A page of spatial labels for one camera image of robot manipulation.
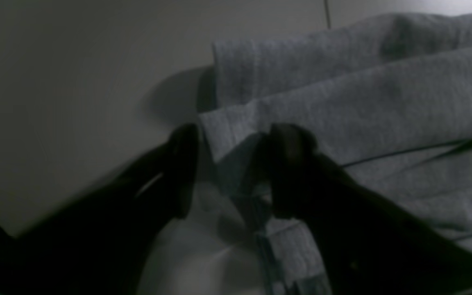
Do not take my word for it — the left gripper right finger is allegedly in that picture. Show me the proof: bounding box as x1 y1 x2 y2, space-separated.
264 123 472 295

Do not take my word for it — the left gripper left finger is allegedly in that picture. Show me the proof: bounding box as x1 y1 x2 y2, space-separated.
0 123 199 295

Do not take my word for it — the grey T-shirt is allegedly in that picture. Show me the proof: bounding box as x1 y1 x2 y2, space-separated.
199 14 472 295

